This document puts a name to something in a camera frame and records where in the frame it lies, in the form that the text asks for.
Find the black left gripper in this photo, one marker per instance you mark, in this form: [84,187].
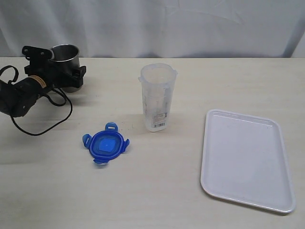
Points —
[41,64]

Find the stainless steel cup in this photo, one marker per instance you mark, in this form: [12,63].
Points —
[66,57]

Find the blue container lid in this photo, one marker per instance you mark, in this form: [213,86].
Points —
[105,145]

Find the clear tall plastic container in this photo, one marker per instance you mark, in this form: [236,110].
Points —
[157,81]

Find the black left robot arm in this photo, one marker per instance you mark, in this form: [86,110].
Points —
[17,97]

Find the white backdrop curtain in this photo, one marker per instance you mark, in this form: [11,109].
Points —
[156,28]

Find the white plastic tray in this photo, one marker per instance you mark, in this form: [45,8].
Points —
[245,161]

